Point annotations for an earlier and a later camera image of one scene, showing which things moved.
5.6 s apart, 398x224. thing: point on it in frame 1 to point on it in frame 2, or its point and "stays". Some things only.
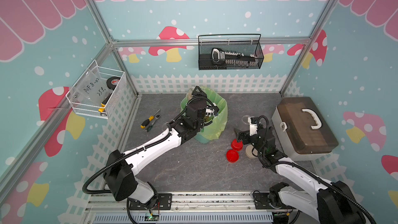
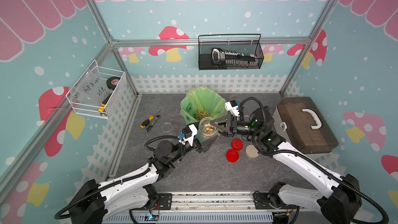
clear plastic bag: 91,88 stays
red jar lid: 236,145 stays
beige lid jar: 189,94 to 206,130
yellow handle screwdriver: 145,122 stays
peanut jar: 164,126 stays
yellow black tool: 104,103 stays
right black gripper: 247,135 to 231,128
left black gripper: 197,95 to 198,146
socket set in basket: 218,56 stays
